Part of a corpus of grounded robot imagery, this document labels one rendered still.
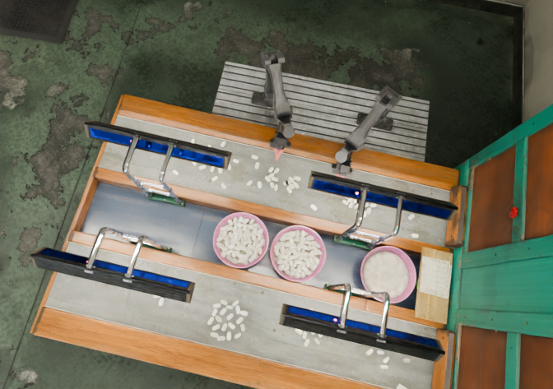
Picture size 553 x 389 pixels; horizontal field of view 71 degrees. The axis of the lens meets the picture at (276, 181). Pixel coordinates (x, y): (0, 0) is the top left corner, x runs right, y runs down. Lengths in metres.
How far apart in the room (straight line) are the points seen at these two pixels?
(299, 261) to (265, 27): 2.05
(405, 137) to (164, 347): 1.61
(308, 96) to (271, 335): 1.27
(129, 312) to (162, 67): 1.90
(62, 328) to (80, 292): 0.16
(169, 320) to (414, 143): 1.56
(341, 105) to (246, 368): 1.43
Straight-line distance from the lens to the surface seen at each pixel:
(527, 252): 1.63
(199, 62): 3.19
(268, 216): 1.91
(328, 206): 1.98
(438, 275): 2.05
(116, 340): 1.98
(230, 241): 1.92
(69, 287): 2.08
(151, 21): 3.47
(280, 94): 1.83
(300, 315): 1.55
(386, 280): 2.00
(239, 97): 2.24
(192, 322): 1.92
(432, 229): 2.11
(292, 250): 1.91
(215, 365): 1.90
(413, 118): 2.36
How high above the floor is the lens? 2.64
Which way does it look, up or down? 73 degrees down
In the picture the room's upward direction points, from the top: 10 degrees clockwise
